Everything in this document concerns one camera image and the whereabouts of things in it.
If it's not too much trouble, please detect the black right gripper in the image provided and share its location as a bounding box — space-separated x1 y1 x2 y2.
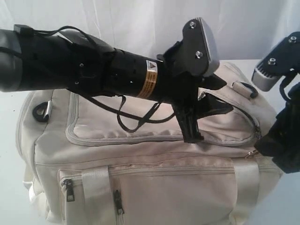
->
255 77 300 173

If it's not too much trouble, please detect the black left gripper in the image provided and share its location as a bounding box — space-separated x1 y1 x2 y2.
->
155 53 225 143

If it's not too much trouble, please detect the cream canvas duffel bag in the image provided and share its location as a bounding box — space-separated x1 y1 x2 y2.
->
16 61 283 225

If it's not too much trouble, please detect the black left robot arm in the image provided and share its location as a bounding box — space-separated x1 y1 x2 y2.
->
0 20 226 143

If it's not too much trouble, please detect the white curtain backdrop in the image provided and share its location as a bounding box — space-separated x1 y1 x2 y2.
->
0 0 300 60

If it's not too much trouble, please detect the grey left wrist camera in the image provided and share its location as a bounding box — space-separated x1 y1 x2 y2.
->
182 17 219 77

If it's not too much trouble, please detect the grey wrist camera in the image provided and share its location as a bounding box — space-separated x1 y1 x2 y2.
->
182 17 219 77
251 31 300 92

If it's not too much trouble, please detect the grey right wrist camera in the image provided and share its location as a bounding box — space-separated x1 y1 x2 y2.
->
251 31 300 92

